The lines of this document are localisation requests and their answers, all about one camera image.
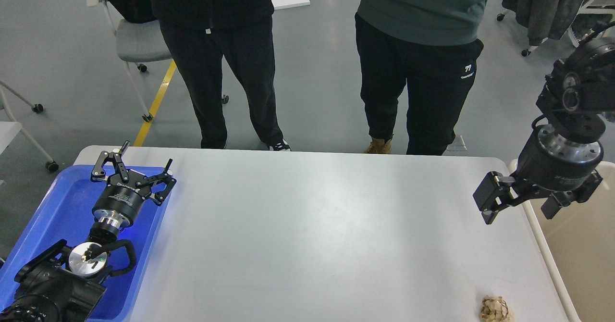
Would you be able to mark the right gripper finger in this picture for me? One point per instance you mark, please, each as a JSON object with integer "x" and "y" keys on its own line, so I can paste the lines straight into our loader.
{"x": 561, "y": 199}
{"x": 496, "y": 192}

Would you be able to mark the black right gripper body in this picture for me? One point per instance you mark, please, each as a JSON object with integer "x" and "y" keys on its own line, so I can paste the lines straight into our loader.
{"x": 554, "y": 163}

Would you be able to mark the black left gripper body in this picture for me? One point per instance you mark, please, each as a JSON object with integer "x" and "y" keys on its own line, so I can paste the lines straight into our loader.
{"x": 120, "y": 202}

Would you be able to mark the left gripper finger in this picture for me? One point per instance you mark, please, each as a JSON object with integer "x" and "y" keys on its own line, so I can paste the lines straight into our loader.
{"x": 146, "y": 183}
{"x": 115, "y": 158}

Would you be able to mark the brown paper ball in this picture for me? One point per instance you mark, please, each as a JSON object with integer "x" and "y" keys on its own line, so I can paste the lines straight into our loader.
{"x": 496, "y": 309}

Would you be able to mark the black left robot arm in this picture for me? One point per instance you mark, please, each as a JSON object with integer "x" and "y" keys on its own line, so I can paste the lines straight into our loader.
{"x": 83, "y": 254}

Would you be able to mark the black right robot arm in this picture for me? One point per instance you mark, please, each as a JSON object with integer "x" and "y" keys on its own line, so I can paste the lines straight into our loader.
{"x": 578, "y": 95}

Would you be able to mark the beige plastic bin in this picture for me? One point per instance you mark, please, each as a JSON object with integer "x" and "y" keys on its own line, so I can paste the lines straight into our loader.
{"x": 578, "y": 247}

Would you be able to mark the blue plastic tray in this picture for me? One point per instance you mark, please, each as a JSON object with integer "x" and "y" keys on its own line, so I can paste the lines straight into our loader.
{"x": 65, "y": 213}

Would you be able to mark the metal floor plate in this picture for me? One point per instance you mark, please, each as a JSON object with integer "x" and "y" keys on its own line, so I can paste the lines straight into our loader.
{"x": 457, "y": 144}

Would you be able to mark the grey office chair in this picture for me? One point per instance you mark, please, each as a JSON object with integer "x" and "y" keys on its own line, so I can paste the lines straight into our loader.
{"x": 136, "y": 44}

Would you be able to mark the person in black clothes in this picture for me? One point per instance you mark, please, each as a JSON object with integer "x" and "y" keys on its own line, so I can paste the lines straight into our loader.
{"x": 200, "y": 35}

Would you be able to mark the chair with grey coat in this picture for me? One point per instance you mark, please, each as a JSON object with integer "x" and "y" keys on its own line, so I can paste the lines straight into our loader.
{"x": 557, "y": 19}

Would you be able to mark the person in green sweater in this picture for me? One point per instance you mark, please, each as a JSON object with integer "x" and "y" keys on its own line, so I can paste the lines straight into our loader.
{"x": 429, "y": 47}

